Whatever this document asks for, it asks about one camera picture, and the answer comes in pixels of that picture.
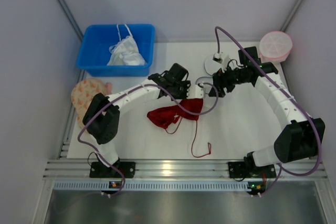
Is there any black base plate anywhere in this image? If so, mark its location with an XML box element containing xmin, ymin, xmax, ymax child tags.
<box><xmin>228</xmin><ymin>161</ymin><xmax>277</xmax><ymax>179</ymax></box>
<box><xmin>89</xmin><ymin>161</ymin><xmax>136</xmax><ymax>178</ymax></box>

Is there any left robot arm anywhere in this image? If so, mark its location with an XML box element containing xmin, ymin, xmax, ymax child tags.
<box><xmin>82</xmin><ymin>63</ymin><xmax>191</xmax><ymax>167</ymax></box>

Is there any aluminium mounting rail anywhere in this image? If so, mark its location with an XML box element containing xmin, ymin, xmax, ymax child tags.
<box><xmin>43</xmin><ymin>158</ymin><xmax>328</xmax><ymax>182</ymax></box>

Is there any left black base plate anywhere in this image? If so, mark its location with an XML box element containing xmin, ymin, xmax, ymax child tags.
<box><xmin>89</xmin><ymin>161</ymin><xmax>136</xmax><ymax>178</ymax></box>

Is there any red bra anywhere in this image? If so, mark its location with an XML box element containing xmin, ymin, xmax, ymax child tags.
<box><xmin>146</xmin><ymin>98</ymin><xmax>213</xmax><ymax>158</ymax></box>

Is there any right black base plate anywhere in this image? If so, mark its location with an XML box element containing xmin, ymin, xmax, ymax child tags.
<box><xmin>228</xmin><ymin>161</ymin><xmax>277</xmax><ymax>179</ymax></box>

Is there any blue plastic bin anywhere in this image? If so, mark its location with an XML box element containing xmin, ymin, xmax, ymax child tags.
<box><xmin>76</xmin><ymin>24</ymin><xmax>155</xmax><ymax>77</ymax></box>

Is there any white bra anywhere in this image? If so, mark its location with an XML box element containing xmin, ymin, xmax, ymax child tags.
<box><xmin>107</xmin><ymin>24</ymin><xmax>146</xmax><ymax>66</ymax></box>

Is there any floral patterned bra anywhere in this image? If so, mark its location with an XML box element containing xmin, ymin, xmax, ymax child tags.
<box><xmin>71</xmin><ymin>78</ymin><xmax>112</xmax><ymax>129</ymax></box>

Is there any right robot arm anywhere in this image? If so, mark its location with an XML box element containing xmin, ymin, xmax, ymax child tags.
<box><xmin>209</xmin><ymin>47</ymin><xmax>325</xmax><ymax>171</ymax></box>

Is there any slotted cable duct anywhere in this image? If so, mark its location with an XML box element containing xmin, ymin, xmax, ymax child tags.
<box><xmin>54</xmin><ymin>180</ymin><xmax>263</xmax><ymax>191</ymax></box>

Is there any pink trimmed mesh laundry bag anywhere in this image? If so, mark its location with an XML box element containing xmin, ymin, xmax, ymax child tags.
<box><xmin>259</xmin><ymin>31</ymin><xmax>293</xmax><ymax>63</ymax></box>

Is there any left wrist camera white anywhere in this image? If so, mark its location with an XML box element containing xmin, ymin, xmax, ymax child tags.
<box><xmin>187</xmin><ymin>84</ymin><xmax>205</xmax><ymax>99</ymax></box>

